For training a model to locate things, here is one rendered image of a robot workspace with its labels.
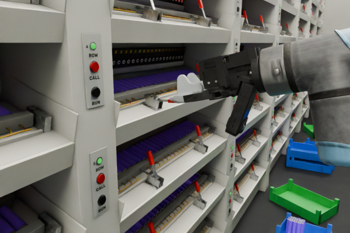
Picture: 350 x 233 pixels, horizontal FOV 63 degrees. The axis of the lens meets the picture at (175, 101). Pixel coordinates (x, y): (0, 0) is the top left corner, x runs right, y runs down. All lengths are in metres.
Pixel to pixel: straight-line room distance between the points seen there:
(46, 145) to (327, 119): 0.43
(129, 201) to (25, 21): 0.44
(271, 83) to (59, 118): 0.36
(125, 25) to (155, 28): 0.10
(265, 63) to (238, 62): 0.06
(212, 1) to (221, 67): 0.57
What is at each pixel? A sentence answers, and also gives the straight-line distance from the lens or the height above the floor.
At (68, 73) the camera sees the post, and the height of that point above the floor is 0.86.
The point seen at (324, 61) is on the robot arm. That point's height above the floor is 0.88.
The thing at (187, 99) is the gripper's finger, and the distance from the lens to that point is 0.59.
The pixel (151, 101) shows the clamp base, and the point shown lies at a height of 0.78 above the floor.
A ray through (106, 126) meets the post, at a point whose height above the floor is 0.76.
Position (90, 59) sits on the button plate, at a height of 0.88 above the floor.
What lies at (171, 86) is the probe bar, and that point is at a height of 0.79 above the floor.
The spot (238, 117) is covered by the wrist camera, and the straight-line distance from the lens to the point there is 0.57.
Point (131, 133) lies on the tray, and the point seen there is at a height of 0.72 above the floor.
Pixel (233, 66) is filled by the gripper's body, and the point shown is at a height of 0.87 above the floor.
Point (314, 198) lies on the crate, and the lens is 1.94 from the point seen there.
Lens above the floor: 0.91
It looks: 12 degrees down
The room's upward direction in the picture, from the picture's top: straight up
